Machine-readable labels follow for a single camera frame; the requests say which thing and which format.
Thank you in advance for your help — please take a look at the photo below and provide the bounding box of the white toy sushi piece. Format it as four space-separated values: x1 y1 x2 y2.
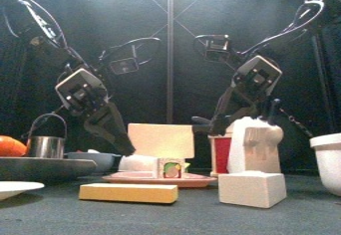
138 154 158 173
118 154 142 173

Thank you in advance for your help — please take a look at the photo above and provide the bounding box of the cream square container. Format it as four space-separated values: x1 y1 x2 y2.
127 122 195 160

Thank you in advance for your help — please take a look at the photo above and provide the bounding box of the pale grey round bowl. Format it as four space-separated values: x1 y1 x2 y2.
66 150 119 175

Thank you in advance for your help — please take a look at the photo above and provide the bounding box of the white toy knife block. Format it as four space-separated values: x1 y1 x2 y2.
226 116 285 174

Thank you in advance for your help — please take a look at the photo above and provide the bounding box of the white box with red panel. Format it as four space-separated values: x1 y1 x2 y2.
207 132 233 178

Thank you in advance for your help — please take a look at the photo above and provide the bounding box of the small steel bucket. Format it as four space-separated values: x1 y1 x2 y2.
26 112 70 159

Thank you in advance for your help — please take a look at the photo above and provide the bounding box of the small colourful box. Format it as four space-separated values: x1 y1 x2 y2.
154 157 186 180

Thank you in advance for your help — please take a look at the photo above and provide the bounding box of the grey metal plate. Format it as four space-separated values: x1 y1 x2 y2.
0 155 99 182

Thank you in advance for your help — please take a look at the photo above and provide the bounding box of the yellow wooden block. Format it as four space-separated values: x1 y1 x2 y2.
78 182 179 205

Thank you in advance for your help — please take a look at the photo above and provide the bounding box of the orange toy fruit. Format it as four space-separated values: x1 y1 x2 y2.
0 134 30 158

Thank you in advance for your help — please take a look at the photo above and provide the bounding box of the pink plastic tray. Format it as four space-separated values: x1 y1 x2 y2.
102 170 218 189

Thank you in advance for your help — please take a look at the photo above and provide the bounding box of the white speckled block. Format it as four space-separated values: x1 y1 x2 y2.
215 170 289 210

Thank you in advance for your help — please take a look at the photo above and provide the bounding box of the white toy pot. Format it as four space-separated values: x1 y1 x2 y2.
308 132 341 198

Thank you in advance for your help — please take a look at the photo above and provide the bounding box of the white plate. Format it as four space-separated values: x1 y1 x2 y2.
0 180 47 202

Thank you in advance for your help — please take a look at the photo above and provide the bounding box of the black knife handle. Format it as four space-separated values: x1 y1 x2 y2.
266 98 282 127

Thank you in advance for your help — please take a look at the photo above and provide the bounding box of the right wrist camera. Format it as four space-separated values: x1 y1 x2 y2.
202 34 233 64

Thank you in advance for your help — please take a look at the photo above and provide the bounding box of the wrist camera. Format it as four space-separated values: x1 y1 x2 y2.
202 34 233 64
107 56 142 77

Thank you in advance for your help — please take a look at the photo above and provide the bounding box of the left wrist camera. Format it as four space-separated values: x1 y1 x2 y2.
107 56 142 77

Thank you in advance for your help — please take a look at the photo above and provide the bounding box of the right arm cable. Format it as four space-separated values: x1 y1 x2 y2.
238 0 328 58

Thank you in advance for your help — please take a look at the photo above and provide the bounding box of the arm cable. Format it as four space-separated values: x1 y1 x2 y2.
238 0 328 58
0 0 71 53

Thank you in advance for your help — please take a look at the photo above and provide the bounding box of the vertical metal frame pole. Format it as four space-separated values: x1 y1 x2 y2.
166 0 174 124

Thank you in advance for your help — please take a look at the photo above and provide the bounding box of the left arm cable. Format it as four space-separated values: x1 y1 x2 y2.
0 0 71 53

